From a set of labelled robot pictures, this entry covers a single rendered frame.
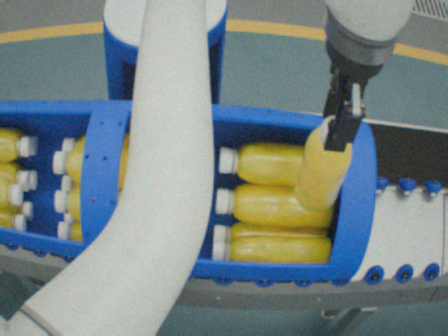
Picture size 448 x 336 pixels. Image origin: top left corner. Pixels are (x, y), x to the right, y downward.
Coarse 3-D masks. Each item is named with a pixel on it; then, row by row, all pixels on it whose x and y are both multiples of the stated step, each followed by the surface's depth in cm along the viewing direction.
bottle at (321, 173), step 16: (320, 128) 101; (320, 144) 100; (304, 160) 105; (320, 160) 101; (336, 160) 100; (304, 176) 107; (320, 176) 104; (336, 176) 103; (304, 192) 110; (320, 192) 108; (336, 192) 110; (304, 208) 114; (320, 208) 113
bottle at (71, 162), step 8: (72, 152) 124; (80, 152) 124; (128, 152) 124; (64, 160) 124; (72, 160) 123; (80, 160) 123; (120, 160) 123; (64, 168) 125; (72, 168) 123; (80, 168) 123; (120, 168) 123; (72, 176) 124; (80, 176) 123; (120, 176) 123; (120, 184) 124
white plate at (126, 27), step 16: (112, 0) 157; (128, 0) 157; (144, 0) 157; (208, 0) 157; (224, 0) 157; (112, 16) 154; (128, 16) 154; (208, 16) 155; (112, 32) 153; (128, 32) 152
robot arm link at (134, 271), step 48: (192, 0) 60; (144, 48) 58; (192, 48) 57; (144, 96) 56; (192, 96) 55; (144, 144) 53; (192, 144) 53; (144, 192) 51; (192, 192) 52; (96, 240) 50; (144, 240) 49; (192, 240) 51; (48, 288) 47; (96, 288) 46; (144, 288) 48
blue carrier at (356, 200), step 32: (32, 128) 141; (64, 128) 141; (96, 128) 120; (128, 128) 141; (224, 128) 140; (256, 128) 139; (288, 128) 138; (32, 160) 144; (96, 160) 118; (352, 160) 119; (32, 192) 144; (96, 192) 117; (352, 192) 118; (32, 224) 140; (96, 224) 119; (224, 224) 144; (352, 224) 118; (352, 256) 121
